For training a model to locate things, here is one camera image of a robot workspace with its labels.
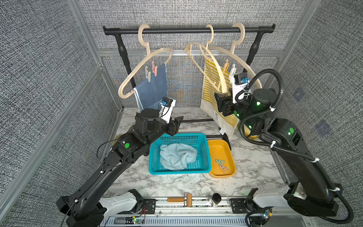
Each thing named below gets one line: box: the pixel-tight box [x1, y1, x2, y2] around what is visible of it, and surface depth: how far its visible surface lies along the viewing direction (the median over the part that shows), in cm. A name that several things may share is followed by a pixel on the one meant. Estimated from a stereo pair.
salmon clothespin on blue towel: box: [152, 60, 158, 78], surface depth 68 cm
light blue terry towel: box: [159, 143, 198, 172], surface depth 89 cm
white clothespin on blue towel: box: [145, 66, 152, 83], surface depth 65 cm
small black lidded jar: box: [211, 192, 222, 204], surface depth 70 cm
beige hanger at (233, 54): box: [207, 22, 263, 89], surface depth 60 cm
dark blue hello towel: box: [133, 62, 168, 111], surface depth 70 cm
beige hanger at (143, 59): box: [118, 23, 173, 99], surface depth 59 cm
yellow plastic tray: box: [207, 139, 237, 179], surface depth 91 cm
